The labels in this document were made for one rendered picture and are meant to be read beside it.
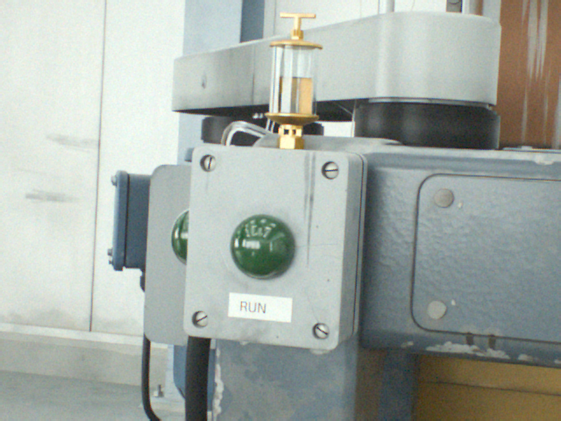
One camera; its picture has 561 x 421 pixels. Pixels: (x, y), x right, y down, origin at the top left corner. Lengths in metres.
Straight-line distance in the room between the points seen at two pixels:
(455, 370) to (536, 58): 0.35
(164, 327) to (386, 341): 0.47
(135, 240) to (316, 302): 0.52
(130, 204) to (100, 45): 5.33
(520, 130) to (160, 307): 0.37
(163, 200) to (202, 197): 0.48
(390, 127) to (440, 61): 0.05
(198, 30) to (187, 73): 4.62
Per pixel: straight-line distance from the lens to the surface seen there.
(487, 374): 0.78
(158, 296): 0.99
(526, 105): 1.02
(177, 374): 1.05
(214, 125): 1.02
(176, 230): 0.52
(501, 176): 0.53
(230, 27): 5.56
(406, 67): 0.65
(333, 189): 0.49
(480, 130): 0.66
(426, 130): 0.64
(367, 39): 0.68
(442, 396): 0.84
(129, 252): 1.00
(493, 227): 0.53
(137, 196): 1.00
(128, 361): 6.25
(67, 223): 6.37
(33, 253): 6.48
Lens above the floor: 1.33
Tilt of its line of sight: 3 degrees down
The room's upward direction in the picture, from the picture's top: 3 degrees clockwise
